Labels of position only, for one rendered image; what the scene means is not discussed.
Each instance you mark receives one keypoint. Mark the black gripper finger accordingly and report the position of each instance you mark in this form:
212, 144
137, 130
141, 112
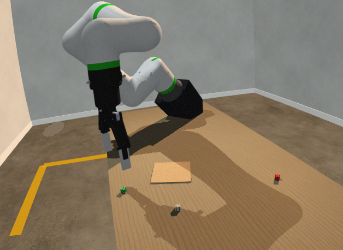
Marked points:
104, 129
121, 138

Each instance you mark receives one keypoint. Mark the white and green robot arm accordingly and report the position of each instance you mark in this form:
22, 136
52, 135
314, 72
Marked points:
97, 41

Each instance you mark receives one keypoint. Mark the tan flat mat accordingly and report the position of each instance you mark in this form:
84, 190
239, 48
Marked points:
171, 172

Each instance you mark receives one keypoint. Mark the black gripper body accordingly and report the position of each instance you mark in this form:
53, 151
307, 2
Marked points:
107, 99

